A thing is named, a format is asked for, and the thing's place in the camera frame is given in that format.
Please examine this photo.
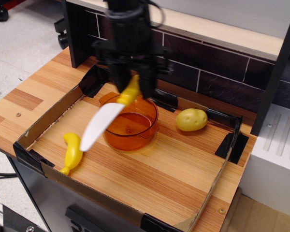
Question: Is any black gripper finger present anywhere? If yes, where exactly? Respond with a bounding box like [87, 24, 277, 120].
[139, 71, 157, 99]
[110, 64, 131, 93]

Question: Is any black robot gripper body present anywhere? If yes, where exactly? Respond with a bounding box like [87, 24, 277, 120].
[92, 14, 173, 74]

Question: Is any yellow handled white toy knife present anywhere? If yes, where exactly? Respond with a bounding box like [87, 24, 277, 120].
[80, 74, 141, 152]

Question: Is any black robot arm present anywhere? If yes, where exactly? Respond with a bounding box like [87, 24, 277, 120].
[92, 0, 172, 98]

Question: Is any cardboard fence with black tape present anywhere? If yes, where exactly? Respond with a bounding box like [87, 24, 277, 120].
[14, 66, 248, 232]

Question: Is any orange transparent plastic pot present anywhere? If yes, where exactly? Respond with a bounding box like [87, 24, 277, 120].
[103, 97, 159, 151]

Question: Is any yellow toy potato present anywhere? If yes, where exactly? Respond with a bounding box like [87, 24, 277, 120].
[176, 108, 208, 132]

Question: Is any black chair caster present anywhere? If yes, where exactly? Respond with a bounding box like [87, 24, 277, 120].
[54, 18, 68, 49]

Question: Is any yellow toy banana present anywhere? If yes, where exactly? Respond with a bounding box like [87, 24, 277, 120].
[60, 132, 83, 175]

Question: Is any black caster wheel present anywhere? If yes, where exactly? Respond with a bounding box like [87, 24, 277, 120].
[0, 6, 9, 22]

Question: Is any white toy sink drainboard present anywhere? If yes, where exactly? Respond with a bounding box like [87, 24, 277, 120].
[240, 104, 290, 216]

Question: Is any black upright shelf post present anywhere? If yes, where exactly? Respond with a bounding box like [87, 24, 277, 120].
[62, 0, 97, 68]

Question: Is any black right frame post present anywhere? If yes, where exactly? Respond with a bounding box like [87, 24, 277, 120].
[250, 0, 290, 137]

